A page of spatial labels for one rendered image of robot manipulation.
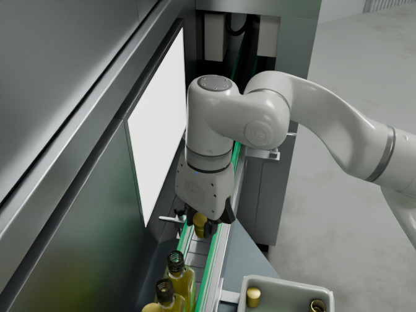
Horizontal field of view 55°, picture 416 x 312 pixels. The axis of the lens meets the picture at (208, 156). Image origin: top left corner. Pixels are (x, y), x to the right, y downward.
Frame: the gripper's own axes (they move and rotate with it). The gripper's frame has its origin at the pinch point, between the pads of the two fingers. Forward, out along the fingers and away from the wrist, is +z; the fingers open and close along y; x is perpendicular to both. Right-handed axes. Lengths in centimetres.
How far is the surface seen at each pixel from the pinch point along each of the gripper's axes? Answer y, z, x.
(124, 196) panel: -13.6, -1.6, -7.1
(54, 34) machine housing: -14.8, -34.8, -14.7
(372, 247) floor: 15, 104, 123
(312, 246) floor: -8, 106, 103
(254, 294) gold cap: 7.0, 32.7, 14.5
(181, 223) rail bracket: -13.5, 18.2, 8.8
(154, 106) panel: -24.9, -8.8, 11.0
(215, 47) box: -55, 4, 68
